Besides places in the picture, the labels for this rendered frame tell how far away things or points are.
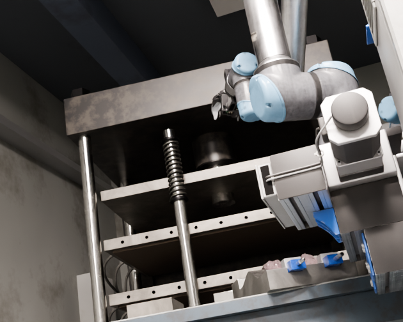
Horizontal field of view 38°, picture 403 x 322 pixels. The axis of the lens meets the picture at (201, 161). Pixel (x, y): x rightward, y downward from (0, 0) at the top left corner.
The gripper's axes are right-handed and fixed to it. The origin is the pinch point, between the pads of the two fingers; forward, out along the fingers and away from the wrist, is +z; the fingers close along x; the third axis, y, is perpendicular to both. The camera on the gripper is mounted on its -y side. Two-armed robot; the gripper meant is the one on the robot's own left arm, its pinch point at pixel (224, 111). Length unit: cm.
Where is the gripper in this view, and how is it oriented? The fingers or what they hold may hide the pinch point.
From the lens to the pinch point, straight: 205.4
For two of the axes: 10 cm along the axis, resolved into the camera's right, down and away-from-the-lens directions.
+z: -1.5, 3.9, 9.1
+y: 0.2, 9.2, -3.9
